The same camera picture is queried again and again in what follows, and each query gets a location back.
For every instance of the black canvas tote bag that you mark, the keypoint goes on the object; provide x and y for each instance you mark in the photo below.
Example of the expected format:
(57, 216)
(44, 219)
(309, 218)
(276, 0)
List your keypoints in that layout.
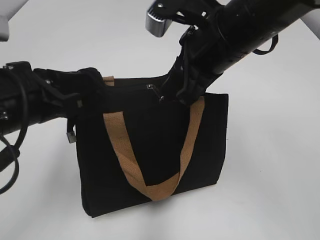
(140, 150)

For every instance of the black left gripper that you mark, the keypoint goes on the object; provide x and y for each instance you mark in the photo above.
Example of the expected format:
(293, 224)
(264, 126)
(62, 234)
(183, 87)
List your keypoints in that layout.
(68, 94)

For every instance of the silver zipper pull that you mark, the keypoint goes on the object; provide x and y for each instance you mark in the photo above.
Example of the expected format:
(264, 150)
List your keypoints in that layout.
(156, 91)

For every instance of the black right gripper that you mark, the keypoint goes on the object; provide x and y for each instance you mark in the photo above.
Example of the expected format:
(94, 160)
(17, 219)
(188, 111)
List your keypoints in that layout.
(185, 82)

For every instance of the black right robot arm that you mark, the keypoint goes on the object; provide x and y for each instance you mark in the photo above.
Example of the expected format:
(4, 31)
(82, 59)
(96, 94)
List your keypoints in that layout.
(227, 35)

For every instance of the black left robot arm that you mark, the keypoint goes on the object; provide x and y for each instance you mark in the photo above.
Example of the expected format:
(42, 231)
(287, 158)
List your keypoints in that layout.
(34, 96)

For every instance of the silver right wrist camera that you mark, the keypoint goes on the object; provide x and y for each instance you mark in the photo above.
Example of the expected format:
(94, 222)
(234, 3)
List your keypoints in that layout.
(156, 25)

